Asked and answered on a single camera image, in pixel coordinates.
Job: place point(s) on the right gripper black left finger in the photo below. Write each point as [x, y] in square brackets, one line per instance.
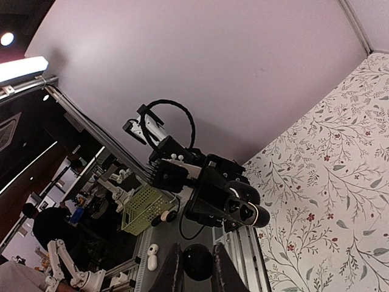
[171, 277]

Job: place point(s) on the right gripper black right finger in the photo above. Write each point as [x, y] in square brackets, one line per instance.
[225, 277]

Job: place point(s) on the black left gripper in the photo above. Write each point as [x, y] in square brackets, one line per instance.
[218, 178]

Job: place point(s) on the black earbud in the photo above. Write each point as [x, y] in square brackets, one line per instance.
[197, 262]

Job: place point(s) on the black earbud charging case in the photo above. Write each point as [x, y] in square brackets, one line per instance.
[246, 209]

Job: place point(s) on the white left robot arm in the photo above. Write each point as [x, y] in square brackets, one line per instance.
[149, 130]

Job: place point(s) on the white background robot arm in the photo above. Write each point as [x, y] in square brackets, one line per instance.
[124, 277]

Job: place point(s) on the white earbud case background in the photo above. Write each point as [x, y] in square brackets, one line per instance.
[152, 261]

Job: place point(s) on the green plastic basket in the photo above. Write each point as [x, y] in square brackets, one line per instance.
[145, 205]

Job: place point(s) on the floral patterned table mat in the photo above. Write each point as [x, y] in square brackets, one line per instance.
[324, 182]

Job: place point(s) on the person in black shirt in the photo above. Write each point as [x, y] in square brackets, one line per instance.
[51, 224]

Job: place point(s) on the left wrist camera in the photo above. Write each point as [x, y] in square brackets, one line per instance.
[165, 175]

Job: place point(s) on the right aluminium frame post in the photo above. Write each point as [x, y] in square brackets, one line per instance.
[356, 25]

